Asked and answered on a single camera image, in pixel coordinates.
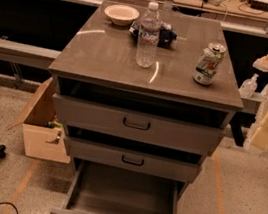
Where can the grey bottom drawer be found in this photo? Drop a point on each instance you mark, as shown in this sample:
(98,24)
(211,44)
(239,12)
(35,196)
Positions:
(102,189)

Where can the grey drawer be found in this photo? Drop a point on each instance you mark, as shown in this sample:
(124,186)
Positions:
(130,160)
(132,125)
(102,189)

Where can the grey drawer cabinet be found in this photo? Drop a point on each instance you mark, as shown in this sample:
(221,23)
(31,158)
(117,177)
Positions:
(146,103)

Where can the grey top drawer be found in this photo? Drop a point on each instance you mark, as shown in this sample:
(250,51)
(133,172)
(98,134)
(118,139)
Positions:
(132,125)

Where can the grey middle drawer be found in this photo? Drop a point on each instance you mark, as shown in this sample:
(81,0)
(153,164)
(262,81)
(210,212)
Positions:
(130,160)

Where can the left clear sanitizer bottle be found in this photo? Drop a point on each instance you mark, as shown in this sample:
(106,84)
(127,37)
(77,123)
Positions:
(248,87)

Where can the green white soda can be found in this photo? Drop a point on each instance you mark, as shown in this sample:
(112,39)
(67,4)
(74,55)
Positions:
(208,63)

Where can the dark crumpled snack bag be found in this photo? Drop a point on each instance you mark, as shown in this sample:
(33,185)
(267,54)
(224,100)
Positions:
(166,37)

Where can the clear plastic water bottle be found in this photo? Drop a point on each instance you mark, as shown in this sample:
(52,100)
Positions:
(148,37)

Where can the white bowl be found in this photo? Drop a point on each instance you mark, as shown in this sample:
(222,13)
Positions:
(121,15)

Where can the cardboard box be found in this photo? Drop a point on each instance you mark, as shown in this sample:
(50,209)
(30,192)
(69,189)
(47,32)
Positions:
(42,137)

